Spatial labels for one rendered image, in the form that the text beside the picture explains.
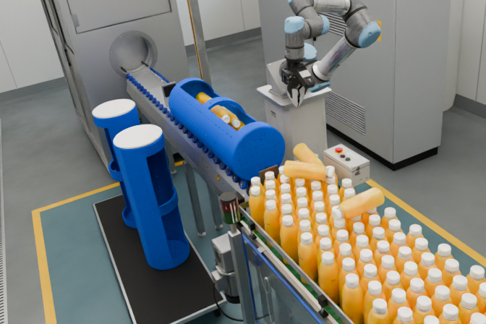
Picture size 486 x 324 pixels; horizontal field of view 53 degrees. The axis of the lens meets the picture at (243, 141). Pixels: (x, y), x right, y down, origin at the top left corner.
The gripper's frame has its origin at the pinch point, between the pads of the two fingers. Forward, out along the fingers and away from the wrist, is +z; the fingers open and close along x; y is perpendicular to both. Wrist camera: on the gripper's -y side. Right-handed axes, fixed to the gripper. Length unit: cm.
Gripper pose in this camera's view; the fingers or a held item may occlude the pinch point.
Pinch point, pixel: (298, 104)
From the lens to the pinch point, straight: 203.3
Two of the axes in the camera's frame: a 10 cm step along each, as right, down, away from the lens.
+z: 0.7, 8.7, 4.9
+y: -4.2, -4.2, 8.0
